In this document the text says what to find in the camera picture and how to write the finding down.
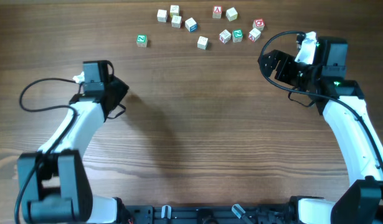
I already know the wooden block green V side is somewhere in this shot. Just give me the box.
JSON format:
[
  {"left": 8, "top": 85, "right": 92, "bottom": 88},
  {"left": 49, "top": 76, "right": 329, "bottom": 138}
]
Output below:
[{"left": 197, "top": 36, "right": 209, "bottom": 50}]

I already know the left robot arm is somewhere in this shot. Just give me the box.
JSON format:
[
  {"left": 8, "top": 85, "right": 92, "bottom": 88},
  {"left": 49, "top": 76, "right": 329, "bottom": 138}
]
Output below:
[{"left": 14, "top": 60, "right": 133, "bottom": 223}]

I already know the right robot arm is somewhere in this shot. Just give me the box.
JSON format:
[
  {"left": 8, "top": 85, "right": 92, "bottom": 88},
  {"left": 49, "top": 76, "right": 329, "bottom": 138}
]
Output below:
[{"left": 258, "top": 31, "right": 383, "bottom": 223}]

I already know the red A number one block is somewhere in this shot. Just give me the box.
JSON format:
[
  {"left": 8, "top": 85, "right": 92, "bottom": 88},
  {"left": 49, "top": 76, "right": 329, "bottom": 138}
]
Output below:
[{"left": 248, "top": 28, "right": 261, "bottom": 42}]

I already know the red Q wooden block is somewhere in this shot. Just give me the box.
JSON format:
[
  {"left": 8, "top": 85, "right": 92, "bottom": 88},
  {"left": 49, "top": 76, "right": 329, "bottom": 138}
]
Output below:
[{"left": 253, "top": 19, "right": 265, "bottom": 31}]

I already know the green Z block left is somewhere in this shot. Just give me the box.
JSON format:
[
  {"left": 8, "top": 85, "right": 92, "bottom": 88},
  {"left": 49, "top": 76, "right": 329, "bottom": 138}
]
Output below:
[{"left": 136, "top": 34, "right": 148, "bottom": 47}]

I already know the green z block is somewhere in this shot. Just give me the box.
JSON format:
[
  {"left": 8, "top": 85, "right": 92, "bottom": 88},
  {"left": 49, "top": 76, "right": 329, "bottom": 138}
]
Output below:
[
  {"left": 136, "top": 34, "right": 148, "bottom": 47},
  {"left": 232, "top": 29, "right": 244, "bottom": 42}
]

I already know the green Z block right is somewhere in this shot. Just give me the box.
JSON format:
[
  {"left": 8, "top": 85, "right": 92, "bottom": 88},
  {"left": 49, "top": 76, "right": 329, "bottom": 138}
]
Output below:
[{"left": 232, "top": 29, "right": 244, "bottom": 42}]

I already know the red-sided K wooden block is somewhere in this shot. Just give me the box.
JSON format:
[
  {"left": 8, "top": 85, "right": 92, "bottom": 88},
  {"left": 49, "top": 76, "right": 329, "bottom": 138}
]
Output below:
[{"left": 219, "top": 29, "right": 232, "bottom": 44}]

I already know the plain wooden block top-right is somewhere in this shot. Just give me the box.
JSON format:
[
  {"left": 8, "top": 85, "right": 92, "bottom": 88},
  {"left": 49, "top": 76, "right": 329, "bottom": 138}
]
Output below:
[{"left": 226, "top": 7, "right": 238, "bottom": 22}]

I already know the plain wooden block top-left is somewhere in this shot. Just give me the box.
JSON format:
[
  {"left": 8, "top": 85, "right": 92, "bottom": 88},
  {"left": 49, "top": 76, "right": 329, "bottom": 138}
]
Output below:
[{"left": 157, "top": 9, "right": 168, "bottom": 22}]

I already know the wooden block with number eight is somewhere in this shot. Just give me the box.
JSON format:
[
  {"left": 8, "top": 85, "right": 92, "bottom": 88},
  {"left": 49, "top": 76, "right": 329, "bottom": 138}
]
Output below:
[{"left": 171, "top": 15, "right": 182, "bottom": 29}]

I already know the red A wooden block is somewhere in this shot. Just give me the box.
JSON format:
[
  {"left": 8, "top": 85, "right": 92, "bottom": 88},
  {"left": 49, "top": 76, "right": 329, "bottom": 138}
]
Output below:
[{"left": 212, "top": 6, "right": 222, "bottom": 19}]

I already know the yellow-sided wooden block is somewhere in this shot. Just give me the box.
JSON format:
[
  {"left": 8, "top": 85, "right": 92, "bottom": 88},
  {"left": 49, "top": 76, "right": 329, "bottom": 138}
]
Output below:
[{"left": 169, "top": 5, "right": 180, "bottom": 17}]

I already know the blue letter wooden block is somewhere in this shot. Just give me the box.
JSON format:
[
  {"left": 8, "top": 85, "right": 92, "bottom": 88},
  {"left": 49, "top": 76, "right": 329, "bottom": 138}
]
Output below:
[{"left": 185, "top": 17, "right": 197, "bottom": 32}]

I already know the right black cable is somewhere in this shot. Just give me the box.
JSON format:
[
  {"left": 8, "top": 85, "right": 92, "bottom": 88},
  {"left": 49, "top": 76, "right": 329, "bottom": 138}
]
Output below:
[{"left": 258, "top": 30, "right": 383, "bottom": 187}]

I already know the black cable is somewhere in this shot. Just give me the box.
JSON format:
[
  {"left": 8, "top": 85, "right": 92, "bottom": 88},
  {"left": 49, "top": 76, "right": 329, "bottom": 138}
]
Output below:
[
  {"left": 258, "top": 30, "right": 383, "bottom": 187},
  {"left": 14, "top": 77, "right": 83, "bottom": 224}
]

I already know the left black cable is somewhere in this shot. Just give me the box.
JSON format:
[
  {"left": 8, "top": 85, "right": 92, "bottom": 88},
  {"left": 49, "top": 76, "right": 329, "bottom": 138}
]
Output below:
[{"left": 14, "top": 77, "right": 83, "bottom": 224}]

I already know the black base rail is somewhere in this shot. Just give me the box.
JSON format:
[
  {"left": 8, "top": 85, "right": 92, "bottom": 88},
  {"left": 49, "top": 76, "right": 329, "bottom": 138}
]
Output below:
[{"left": 115, "top": 204, "right": 295, "bottom": 224}]

